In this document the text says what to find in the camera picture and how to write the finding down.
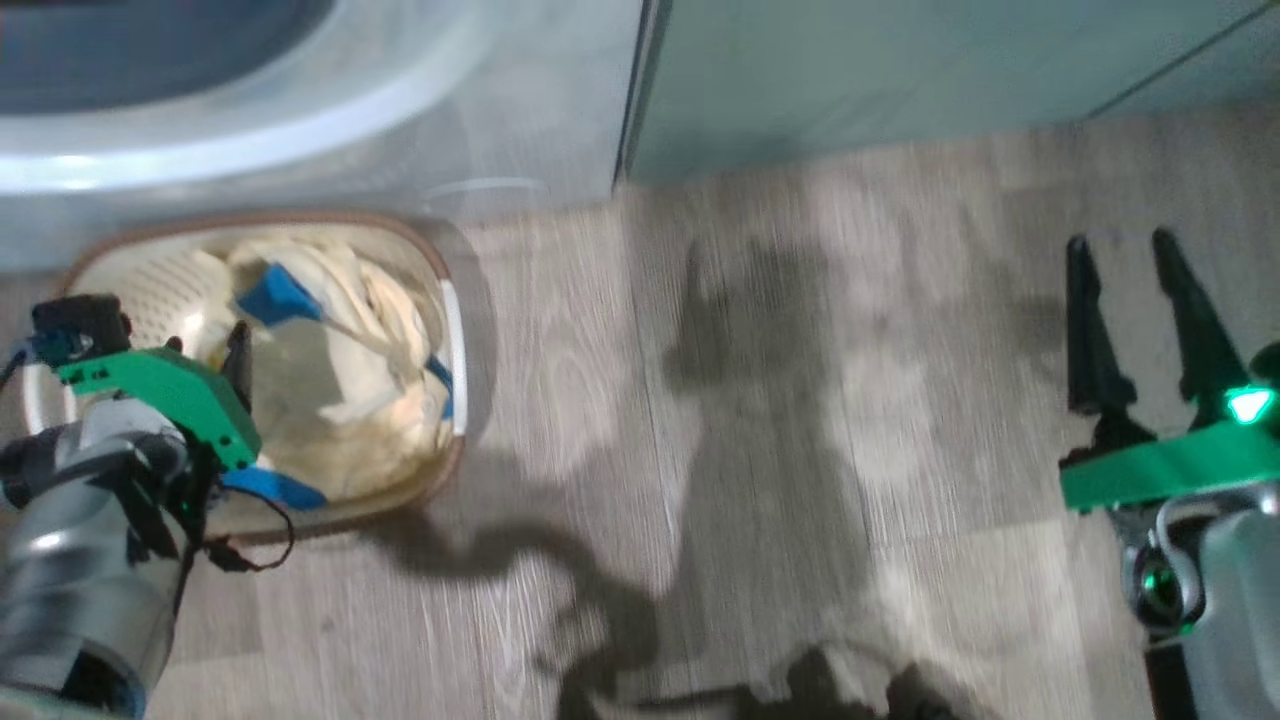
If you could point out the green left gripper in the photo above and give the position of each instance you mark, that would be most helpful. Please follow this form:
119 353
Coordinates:
170 395

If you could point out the cream perforated laundry basket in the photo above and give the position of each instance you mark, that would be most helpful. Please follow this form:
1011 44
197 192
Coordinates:
150 290

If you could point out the pale green tall cabinet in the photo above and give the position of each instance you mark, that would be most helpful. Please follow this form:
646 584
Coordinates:
900 70

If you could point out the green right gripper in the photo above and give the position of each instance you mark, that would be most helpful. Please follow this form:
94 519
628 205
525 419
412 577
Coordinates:
1170 465

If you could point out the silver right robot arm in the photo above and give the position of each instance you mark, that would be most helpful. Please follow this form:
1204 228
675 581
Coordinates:
1230 600

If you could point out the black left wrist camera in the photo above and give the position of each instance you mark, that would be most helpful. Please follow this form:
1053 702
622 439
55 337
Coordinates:
80 325

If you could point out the cream bear-print garment blue trim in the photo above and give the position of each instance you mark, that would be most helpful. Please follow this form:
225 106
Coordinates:
370 340

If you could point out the white washing machine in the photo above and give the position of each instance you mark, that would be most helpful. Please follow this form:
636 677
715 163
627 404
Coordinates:
400 120

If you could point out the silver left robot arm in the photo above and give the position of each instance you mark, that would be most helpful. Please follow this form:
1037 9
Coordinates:
80 580

